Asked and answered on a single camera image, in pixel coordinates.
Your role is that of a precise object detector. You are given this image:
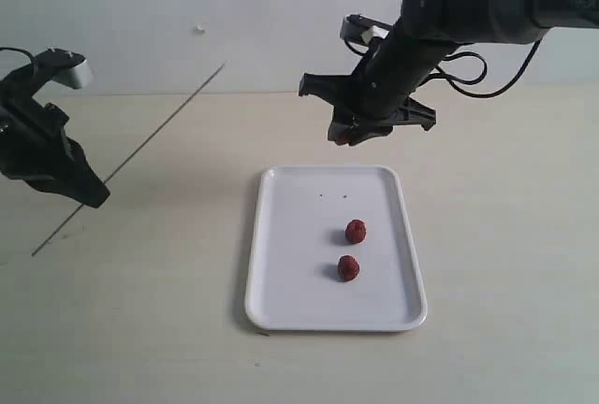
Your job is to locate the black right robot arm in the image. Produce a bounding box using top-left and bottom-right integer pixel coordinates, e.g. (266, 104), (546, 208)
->
(299, 0), (598, 146)

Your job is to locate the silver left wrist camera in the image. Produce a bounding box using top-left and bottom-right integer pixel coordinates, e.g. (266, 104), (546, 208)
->
(36, 48), (94, 90)

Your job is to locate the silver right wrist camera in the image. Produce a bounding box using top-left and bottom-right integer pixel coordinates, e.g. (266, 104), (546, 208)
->
(340, 14), (392, 48)

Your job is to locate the dark brown meatball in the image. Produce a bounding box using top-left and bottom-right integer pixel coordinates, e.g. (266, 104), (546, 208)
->
(332, 131), (354, 146)

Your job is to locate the white rectangular plastic tray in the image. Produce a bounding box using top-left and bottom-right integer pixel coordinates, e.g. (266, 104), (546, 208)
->
(244, 166), (428, 332)

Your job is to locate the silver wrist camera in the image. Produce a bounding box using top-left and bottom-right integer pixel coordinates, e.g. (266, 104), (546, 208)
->
(36, 48), (94, 90)
(340, 14), (392, 48)

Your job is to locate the thin metal skewer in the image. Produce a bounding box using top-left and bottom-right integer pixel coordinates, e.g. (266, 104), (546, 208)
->
(30, 61), (227, 257)

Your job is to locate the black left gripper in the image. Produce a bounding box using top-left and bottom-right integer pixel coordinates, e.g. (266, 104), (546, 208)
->
(1, 94), (110, 209)

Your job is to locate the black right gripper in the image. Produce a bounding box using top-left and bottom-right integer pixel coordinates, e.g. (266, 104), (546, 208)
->
(299, 60), (436, 146)

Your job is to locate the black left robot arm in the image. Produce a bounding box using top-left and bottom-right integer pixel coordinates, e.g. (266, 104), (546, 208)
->
(1, 66), (110, 209)

